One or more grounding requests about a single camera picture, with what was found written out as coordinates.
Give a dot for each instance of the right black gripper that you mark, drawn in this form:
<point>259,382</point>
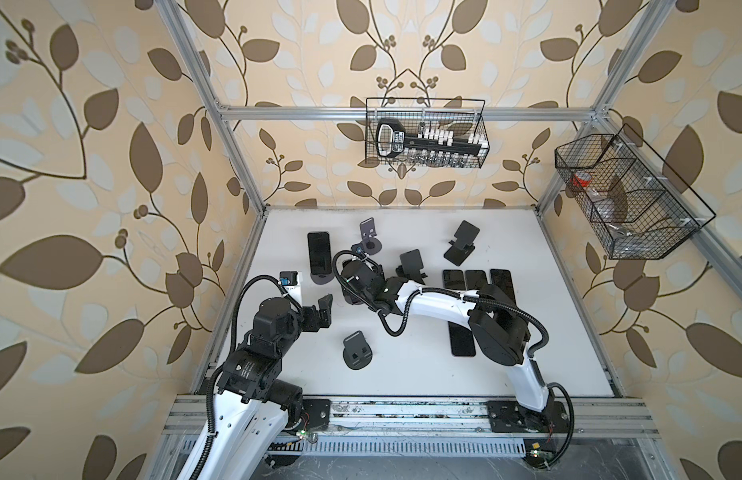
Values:
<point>347,290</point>

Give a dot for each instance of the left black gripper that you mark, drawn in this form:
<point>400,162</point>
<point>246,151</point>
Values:
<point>313,323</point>

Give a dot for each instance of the black square stand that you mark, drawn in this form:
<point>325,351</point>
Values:
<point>462,246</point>
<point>411,266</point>

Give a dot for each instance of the black phone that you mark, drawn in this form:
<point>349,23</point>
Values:
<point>319,251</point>
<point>462,342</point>
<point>502,279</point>

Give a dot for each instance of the grey round stand front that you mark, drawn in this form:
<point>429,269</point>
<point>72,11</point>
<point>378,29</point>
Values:
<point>357,353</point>

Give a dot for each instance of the grey round stand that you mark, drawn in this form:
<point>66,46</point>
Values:
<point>322,277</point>
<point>357,353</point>
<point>370,242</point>

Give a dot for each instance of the black phone stand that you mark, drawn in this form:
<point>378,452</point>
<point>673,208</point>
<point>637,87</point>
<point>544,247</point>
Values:
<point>454,279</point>
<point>475,279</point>

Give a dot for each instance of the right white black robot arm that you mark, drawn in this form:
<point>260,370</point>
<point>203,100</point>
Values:
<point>504,333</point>

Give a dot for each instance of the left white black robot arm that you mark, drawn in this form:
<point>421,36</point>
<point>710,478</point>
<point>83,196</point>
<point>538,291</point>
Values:
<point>247,405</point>

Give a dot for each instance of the grey round stand far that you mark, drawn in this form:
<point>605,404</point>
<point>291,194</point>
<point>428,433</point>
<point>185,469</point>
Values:
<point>370,242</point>

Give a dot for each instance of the grey round stand left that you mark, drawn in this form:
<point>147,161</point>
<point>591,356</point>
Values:
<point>322,277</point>

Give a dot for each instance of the black tool with vials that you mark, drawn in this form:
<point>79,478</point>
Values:
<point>391,140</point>

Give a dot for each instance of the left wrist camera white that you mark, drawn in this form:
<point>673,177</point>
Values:
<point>292,282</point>

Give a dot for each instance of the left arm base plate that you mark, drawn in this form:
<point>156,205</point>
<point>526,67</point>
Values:
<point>314,415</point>

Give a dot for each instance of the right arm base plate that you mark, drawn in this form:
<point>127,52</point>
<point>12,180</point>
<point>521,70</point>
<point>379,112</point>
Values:
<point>511,417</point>

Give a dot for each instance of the black wire basket back wall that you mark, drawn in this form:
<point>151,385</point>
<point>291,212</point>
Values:
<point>462,116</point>

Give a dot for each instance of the black wire basket wall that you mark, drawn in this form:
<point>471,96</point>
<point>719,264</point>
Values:
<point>462,116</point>
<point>639,205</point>

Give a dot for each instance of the aluminium rail front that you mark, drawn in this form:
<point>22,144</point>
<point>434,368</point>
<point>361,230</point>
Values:
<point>594,418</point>

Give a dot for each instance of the black wire basket right wall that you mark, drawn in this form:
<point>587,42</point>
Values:
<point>639,205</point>

